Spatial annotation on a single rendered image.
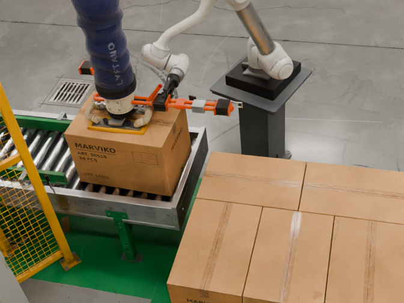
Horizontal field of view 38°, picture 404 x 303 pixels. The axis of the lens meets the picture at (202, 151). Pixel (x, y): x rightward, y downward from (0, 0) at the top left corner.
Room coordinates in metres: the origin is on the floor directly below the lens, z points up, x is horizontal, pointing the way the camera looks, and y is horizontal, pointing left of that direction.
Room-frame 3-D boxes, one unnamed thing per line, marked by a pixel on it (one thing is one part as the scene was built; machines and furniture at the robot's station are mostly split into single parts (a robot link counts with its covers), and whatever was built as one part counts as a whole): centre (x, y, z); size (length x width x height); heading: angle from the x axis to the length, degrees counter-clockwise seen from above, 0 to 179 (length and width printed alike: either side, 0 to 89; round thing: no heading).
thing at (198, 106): (2.47, -0.02, 1.07); 0.07 x 0.07 x 0.04; 71
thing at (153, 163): (2.61, 0.41, 0.75); 0.60 x 0.40 x 0.40; 68
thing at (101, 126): (2.53, 0.45, 0.97); 0.34 x 0.10 x 0.05; 71
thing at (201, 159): (2.50, 0.08, 0.47); 0.70 x 0.03 x 0.15; 160
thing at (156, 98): (2.54, 0.19, 1.08); 0.10 x 0.08 x 0.06; 161
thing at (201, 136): (2.50, 0.08, 0.58); 0.70 x 0.03 x 0.06; 160
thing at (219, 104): (2.42, -0.14, 1.08); 0.08 x 0.07 x 0.05; 71
